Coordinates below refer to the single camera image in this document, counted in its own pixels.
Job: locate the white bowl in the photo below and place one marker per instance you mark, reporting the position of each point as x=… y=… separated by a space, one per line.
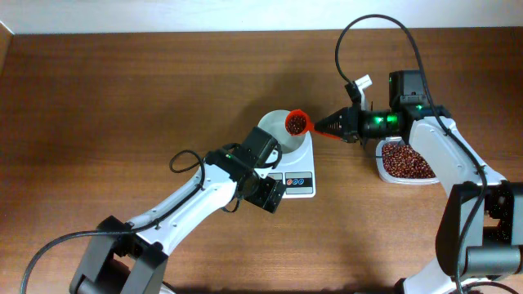
x=274 y=123

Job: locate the orange measuring scoop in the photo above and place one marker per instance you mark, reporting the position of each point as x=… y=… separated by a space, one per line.
x=311 y=127

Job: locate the clear plastic container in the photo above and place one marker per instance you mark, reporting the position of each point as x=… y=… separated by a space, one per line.
x=393 y=180

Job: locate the red beans in container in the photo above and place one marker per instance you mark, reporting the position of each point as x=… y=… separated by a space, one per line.
x=401 y=161

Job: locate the white digital kitchen scale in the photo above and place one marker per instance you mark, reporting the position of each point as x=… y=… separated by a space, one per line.
x=296 y=169

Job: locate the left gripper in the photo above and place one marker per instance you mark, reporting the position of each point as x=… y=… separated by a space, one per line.
x=266 y=197

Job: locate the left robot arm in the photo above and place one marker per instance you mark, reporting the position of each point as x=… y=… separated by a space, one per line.
x=132 y=257

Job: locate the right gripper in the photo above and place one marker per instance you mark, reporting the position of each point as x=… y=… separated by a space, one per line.
x=351 y=125

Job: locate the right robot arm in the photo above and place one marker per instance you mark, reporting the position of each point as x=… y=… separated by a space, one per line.
x=479 y=240

